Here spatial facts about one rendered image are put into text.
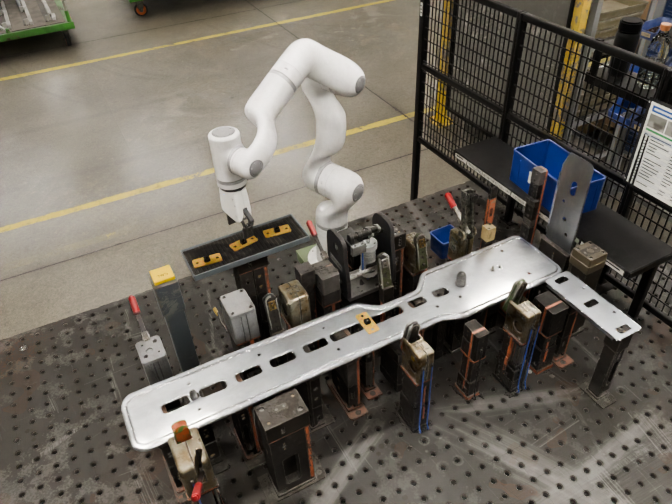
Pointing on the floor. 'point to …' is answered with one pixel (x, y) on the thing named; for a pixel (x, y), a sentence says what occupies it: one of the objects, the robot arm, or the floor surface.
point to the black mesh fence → (535, 109)
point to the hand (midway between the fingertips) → (240, 227)
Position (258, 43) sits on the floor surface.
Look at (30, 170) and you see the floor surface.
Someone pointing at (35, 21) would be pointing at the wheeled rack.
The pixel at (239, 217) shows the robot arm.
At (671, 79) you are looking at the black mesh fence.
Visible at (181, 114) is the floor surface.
